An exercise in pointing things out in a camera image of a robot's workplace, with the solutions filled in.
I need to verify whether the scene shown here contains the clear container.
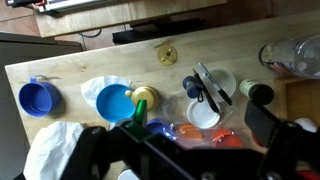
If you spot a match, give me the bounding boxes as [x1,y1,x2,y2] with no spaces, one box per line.
[258,34,320,79]

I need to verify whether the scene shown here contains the white folded paper towel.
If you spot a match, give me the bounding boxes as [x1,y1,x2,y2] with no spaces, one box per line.
[23,121,84,180]

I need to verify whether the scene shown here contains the wooden butcher block cart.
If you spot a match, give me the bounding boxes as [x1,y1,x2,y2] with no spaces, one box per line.
[4,9,320,180]

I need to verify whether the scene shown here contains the black pen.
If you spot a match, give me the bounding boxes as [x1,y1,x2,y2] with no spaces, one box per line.
[193,68,220,114]

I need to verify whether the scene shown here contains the dark blue handled cup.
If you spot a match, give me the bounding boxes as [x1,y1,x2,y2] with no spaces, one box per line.
[18,75,61,117]

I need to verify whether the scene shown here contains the light blue plastic lid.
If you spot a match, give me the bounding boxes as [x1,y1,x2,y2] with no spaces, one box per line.
[96,84,135,123]

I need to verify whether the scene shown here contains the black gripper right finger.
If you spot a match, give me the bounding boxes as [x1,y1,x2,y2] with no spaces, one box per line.
[244,101,302,180]

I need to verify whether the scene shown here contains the small brass disc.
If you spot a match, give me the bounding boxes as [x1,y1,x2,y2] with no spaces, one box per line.
[157,45,178,66]

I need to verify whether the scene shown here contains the wooden storage tray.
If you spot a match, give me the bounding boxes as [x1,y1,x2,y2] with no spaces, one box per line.
[285,79,320,125]

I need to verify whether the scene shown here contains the white round bowl lid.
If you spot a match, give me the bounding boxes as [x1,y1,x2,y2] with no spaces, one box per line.
[204,67,236,103]

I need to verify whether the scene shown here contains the blue plastic bowl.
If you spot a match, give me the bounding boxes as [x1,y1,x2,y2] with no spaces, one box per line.
[146,118,176,140]

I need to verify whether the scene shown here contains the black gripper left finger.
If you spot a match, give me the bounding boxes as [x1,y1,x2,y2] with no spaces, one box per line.
[60,126,110,180]

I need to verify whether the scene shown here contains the black capped spice jar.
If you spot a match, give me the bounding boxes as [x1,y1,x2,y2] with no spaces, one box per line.
[239,79,274,105]

